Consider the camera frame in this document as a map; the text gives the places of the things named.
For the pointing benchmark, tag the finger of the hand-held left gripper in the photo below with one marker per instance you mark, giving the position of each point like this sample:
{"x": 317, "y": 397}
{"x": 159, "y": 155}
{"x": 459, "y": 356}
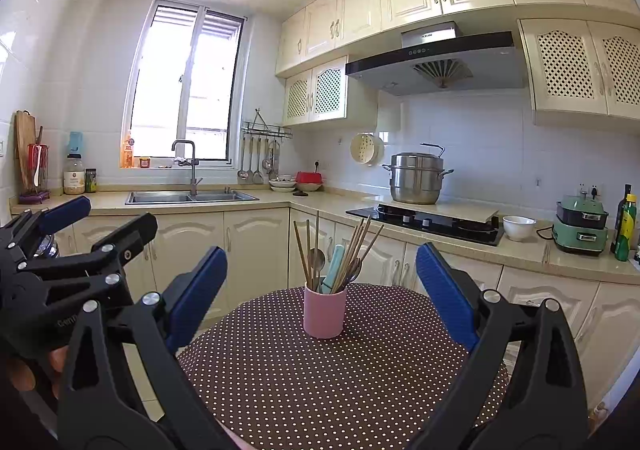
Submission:
{"x": 135, "y": 232}
{"x": 65, "y": 215}

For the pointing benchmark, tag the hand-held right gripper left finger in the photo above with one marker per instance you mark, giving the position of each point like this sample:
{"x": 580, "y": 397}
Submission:
{"x": 200, "y": 297}

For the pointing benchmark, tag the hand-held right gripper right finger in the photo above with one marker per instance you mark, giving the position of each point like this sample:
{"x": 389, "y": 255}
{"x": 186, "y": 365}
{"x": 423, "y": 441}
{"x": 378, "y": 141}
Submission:
{"x": 442, "y": 290}

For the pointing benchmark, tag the bunch of wooden chopsticks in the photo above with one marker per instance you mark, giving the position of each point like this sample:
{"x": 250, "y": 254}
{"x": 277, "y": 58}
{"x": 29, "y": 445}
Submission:
{"x": 355, "y": 245}

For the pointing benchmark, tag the light blue knife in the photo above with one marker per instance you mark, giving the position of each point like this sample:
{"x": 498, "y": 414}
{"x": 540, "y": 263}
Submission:
{"x": 334, "y": 265}

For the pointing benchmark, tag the pink cup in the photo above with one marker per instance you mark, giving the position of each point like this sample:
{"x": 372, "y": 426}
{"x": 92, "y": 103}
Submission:
{"x": 325, "y": 315}

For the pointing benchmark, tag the silver metal spoon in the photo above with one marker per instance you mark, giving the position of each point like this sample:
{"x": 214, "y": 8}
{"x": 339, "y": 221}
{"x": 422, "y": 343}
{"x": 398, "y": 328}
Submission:
{"x": 316, "y": 259}

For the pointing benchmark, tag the person's left hand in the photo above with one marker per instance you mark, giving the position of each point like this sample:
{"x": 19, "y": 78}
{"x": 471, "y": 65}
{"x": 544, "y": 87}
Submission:
{"x": 21, "y": 375}

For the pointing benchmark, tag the glass jar beige contents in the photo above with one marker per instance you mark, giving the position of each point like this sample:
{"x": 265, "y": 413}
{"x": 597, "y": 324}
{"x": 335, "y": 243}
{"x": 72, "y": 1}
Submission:
{"x": 73, "y": 182}

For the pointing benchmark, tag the purple tray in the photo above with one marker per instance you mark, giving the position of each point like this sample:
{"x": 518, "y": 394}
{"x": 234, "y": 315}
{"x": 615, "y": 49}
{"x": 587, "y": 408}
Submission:
{"x": 35, "y": 197}

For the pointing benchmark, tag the stainless steel sink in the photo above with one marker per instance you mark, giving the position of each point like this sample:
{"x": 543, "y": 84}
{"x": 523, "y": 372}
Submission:
{"x": 160, "y": 198}

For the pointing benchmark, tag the red utensil holder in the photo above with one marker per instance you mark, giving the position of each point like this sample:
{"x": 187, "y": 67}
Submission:
{"x": 37, "y": 165}

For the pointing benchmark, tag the black gas stove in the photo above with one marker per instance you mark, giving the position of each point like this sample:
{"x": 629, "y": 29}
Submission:
{"x": 430, "y": 224}

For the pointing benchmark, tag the small jar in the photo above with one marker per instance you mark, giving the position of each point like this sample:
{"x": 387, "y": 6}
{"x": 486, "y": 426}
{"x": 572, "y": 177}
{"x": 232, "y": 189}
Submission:
{"x": 144, "y": 162}

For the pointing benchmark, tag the orange bottle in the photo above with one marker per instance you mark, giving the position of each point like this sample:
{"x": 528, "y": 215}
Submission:
{"x": 128, "y": 157}

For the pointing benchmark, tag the wooden cutting board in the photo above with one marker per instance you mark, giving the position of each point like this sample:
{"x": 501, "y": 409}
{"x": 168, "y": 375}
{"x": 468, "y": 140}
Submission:
{"x": 24, "y": 145}

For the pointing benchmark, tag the white bowl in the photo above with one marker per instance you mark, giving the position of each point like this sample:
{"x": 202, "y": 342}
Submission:
{"x": 519, "y": 229}

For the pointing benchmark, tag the stainless steel steamer pot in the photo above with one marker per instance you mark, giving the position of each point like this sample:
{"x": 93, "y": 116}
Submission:
{"x": 415, "y": 185}

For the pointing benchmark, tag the hanging steel spatula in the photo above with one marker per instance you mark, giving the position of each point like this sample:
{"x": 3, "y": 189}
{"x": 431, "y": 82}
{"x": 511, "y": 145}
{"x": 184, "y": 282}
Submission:
{"x": 258, "y": 177}

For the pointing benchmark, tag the stack of white bowls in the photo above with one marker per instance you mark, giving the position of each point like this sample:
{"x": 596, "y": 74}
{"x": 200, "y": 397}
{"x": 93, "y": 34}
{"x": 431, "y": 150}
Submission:
{"x": 282, "y": 186}

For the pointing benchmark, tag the kitchen window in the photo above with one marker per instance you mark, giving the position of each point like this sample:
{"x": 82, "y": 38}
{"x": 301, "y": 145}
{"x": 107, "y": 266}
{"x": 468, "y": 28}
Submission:
{"x": 170, "y": 95}

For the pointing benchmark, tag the green electric cooker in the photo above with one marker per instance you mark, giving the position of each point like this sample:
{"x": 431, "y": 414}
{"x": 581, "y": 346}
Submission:
{"x": 580, "y": 237}

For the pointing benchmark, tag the brown polka-dot tablecloth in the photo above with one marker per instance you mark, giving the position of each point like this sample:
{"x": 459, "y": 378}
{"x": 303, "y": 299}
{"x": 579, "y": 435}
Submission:
{"x": 325, "y": 380}

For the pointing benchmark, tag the hanging steel skimmer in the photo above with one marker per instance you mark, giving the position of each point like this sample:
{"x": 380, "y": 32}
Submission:
{"x": 268, "y": 164}

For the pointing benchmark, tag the round cream steamer plate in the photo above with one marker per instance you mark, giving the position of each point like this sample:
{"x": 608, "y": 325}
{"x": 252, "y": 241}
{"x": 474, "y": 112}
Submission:
{"x": 365, "y": 150}

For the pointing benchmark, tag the red container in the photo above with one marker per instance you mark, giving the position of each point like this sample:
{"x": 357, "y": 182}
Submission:
{"x": 308, "y": 177}

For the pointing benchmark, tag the dark glass bottle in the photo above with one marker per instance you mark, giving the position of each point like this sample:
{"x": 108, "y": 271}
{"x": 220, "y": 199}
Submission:
{"x": 618, "y": 222}

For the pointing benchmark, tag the green bottle yellow cap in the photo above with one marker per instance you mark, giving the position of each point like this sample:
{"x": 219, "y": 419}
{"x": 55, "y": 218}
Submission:
{"x": 627, "y": 235}

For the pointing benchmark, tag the black range hood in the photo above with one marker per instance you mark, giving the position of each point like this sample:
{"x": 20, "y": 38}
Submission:
{"x": 390, "y": 75}

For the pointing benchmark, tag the metal wall rack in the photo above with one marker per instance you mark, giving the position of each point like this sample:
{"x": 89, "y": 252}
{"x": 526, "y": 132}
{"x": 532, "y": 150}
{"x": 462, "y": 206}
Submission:
{"x": 267, "y": 132}

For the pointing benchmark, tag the cream lattice-door wall cabinet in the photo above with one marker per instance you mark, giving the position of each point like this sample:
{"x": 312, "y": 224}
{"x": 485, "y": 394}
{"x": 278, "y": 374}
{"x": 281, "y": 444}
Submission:
{"x": 560, "y": 60}
{"x": 327, "y": 90}

